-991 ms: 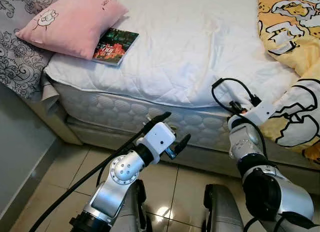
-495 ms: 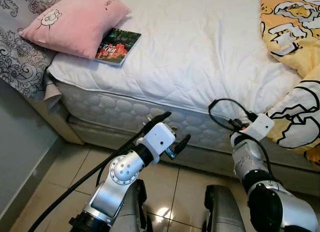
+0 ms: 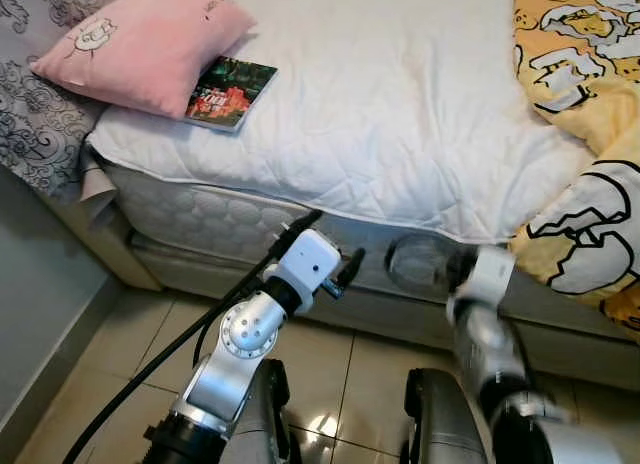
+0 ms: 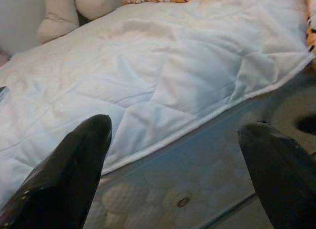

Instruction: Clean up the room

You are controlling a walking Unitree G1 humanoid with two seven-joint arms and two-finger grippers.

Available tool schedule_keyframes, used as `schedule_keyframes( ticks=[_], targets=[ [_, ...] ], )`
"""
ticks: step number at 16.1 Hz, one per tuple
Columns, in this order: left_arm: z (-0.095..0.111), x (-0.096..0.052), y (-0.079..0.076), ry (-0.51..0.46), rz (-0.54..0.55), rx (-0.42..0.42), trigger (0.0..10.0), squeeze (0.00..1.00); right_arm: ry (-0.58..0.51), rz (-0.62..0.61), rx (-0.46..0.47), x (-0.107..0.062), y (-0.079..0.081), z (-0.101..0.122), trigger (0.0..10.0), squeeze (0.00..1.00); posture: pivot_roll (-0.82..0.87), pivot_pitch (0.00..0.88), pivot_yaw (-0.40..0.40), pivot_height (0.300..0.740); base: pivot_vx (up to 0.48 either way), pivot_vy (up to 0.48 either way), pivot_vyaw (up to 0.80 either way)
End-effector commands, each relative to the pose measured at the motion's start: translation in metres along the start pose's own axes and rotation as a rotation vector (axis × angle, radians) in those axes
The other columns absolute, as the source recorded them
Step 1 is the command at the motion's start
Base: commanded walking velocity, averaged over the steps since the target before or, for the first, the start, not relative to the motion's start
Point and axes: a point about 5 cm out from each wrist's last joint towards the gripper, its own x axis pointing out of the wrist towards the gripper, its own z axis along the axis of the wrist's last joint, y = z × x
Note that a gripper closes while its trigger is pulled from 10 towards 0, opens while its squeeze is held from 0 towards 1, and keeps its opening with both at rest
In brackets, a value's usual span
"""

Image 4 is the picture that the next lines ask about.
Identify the white quilted mattress pad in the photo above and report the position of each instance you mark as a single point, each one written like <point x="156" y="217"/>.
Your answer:
<point x="148" y="66"/>

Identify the beige cushion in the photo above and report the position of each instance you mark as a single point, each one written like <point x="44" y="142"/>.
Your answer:
<point x="98" y="4"/>
<point x="59" y="19"/>

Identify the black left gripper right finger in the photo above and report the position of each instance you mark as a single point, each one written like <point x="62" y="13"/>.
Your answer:
<point x="284" y="184"/>

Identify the patterned mattress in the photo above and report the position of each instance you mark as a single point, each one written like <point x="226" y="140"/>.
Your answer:
<point x="185" y="177"/>

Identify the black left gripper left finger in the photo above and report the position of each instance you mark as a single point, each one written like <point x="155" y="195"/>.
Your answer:
<point x="54" y="189"/>

